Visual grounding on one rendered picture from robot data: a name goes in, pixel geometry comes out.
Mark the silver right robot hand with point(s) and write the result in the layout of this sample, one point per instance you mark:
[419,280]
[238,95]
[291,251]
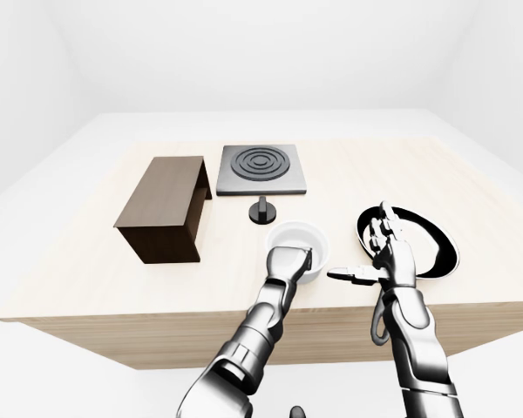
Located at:
[394,254]

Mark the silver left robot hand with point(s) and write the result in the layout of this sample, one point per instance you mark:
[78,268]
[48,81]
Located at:
[283,261]

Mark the white bowl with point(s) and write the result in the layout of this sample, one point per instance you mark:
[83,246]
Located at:
[309,237]

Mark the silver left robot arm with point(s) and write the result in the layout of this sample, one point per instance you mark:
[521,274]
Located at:
[244,344]

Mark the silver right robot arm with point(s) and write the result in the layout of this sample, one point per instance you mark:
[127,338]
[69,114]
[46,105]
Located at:
[414,348]

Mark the dark wooden cabinet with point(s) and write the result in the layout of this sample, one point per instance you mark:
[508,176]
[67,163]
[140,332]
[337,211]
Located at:
[163,209]

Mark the black plate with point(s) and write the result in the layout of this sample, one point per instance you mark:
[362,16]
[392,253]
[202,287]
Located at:
[436,244]

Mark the round black knob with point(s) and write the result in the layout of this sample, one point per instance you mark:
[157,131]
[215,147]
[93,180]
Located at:
[262,211]

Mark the flat dark stove plate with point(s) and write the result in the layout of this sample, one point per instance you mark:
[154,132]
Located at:
[261,170]

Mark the small dark shape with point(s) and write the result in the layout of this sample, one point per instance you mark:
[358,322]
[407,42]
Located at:
[297,412]

